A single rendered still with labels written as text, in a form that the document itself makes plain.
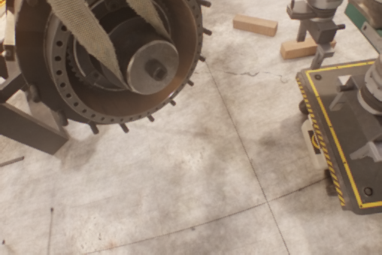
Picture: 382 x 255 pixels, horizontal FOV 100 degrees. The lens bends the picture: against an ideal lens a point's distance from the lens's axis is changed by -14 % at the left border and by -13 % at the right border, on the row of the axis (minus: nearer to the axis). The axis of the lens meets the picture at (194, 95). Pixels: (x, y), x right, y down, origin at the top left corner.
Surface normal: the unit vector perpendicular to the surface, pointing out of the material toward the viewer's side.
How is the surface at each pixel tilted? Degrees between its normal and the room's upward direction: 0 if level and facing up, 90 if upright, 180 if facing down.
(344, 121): 0
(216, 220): 0
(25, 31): 90
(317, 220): 0
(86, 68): 90
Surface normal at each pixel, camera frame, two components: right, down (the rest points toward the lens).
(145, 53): 0.65, 0.53
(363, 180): -0.23, -0.55
